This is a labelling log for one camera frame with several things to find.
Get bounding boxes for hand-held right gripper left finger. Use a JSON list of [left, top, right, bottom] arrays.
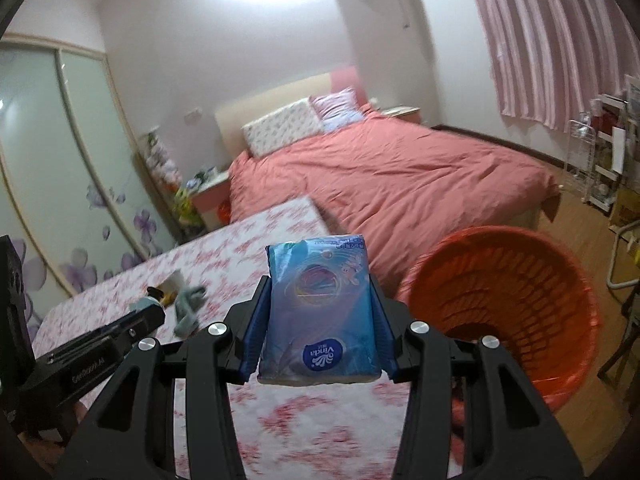
[[55, 275, 273, 480]]

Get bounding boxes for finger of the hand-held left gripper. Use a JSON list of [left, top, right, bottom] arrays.
[[102, 306, 167, 350]]

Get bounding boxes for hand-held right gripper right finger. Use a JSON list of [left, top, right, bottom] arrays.
[[367, 275, 586, 480]]

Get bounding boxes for blue tissue packet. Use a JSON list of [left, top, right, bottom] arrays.
[[257, 232, 383, 387]]

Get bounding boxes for orange plastic basket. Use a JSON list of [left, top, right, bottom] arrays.
[[397, 226, 601, 416]]

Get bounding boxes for grey green sock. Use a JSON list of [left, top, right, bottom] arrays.
[[172, 285, 208, 337]]

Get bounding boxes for pink floral bed sheet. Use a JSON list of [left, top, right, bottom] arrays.
[[30, 195, 461, 480]]

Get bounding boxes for pink nightstand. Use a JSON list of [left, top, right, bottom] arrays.
[[191, 169, 233, 233]]

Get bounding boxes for salmon pink duvet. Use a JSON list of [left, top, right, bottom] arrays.
[[227, 102, 561, 296]]

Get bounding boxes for floral sliding-door wardrobe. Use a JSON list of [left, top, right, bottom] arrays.
[[0, 32, 181, 331]]

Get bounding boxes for white floral pillow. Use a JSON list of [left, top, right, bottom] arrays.
[[241, 98, 325, 158]]

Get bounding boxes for beige nightstand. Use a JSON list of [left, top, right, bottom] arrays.
[[382, 106, 422, 125]]

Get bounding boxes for pink striped pillow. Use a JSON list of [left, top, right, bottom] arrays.
[[310, 87, 368, 133]]

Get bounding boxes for beige pink headboard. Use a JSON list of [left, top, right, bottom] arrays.
[[214, 66, 368, 163]]

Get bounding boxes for yellow cardboard box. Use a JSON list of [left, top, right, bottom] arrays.
[[612, 185, 640, 226]]

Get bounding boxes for white standing air conditioner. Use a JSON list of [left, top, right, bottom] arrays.
[[329, 0, 436, 128]]

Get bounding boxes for pink curtain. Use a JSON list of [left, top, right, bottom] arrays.
[[457, 0, 640, 133]]

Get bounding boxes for string of plush toys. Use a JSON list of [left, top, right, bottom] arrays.
[[142, 130, 206, 236]]

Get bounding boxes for white metal frame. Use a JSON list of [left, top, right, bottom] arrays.
[[607, 225, 640, 291]]

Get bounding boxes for white wire shelf cart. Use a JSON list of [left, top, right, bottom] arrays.
[[562, 92, 640, 216]]

